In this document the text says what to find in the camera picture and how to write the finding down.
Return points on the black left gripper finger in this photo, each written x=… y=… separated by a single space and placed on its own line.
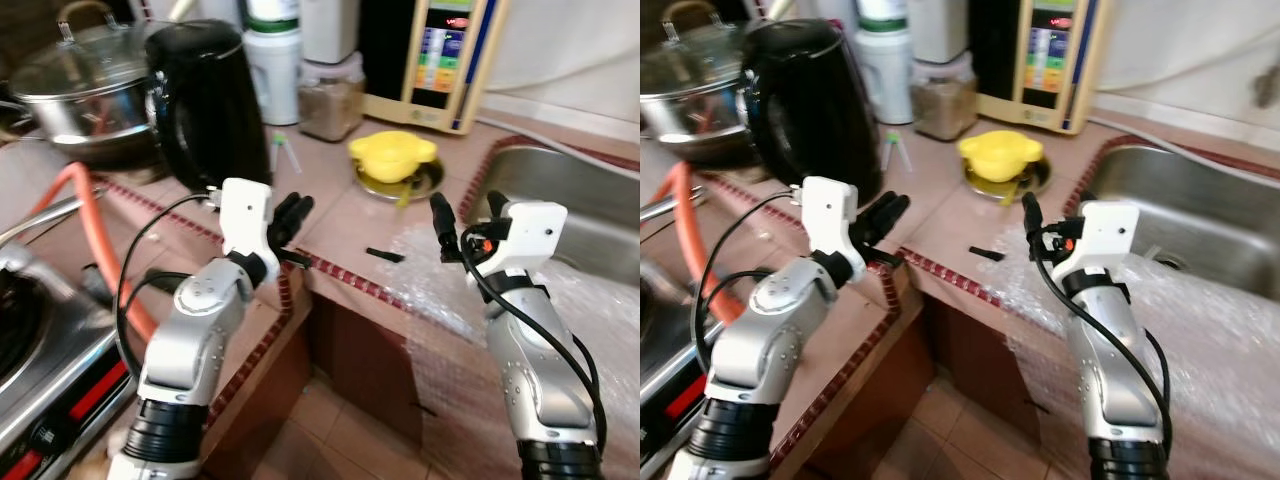
x=302 y=215
x=282 y=212
x=896 y=215
x=875 y=212

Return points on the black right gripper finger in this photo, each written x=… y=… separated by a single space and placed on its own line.
x=497 y=205
x=445 y=225
x=1035 y=222

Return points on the yellow plastic bowl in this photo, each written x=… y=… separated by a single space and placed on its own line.
x=1000 y=155
x=390 y=155

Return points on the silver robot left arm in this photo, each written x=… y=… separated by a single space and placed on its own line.
x=765 y=340
x=190 y=340

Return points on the stainless steel bowl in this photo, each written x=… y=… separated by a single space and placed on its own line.
x=425 y=180
x=1035 y=178

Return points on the small black plastic piece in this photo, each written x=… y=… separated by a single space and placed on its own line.
x=385 y=254
x=987 y=254

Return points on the white tongs green hinge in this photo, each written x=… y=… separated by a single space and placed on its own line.
x=895 y=145
x=283 y=145

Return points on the stainless steel sink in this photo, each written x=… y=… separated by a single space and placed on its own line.
x=570 y=200
x=1190 y=215

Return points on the jar of brown powder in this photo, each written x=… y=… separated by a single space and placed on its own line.
x=943 y=105
x=330 y=105

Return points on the black electric kettle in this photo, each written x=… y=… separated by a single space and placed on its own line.
x=815 y=110
x=215 y=110

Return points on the white bottle green cap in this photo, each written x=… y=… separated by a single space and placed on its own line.
x=885 y=70
x=272 y=70

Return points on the cream water ioniser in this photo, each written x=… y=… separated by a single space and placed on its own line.
x=1075 y=60
x=470 y=60

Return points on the silver metal pipe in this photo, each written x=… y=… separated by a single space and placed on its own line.
x=40 y=218
x=662 y=207

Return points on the clear bubble wrap sheet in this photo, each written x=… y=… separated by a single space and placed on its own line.
x=1220 y=380
x=600 y=380

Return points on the white plastic canister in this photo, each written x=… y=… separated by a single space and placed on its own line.
x=940 y=30
x=330 y=30

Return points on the stainless steel pot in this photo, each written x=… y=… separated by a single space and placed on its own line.
x=90 y=125
x=700 y=125

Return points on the glass pot lid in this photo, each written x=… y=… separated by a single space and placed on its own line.
x=700 y=60
x=85 y=65

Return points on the metal faucet spout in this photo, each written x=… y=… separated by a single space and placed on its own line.
x=1266 y=85

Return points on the steel gas stove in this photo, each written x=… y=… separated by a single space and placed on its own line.
x=40 y=370

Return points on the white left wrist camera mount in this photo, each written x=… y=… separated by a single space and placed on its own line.
x=245 y=215
x=830 y=215

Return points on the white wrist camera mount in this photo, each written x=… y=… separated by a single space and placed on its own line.
x=245 y=215
x=535 y=235
x=1110 y=235
x=830 y=215

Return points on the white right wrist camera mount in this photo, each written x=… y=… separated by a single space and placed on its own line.
x=535 y=235
x=1110 y=235

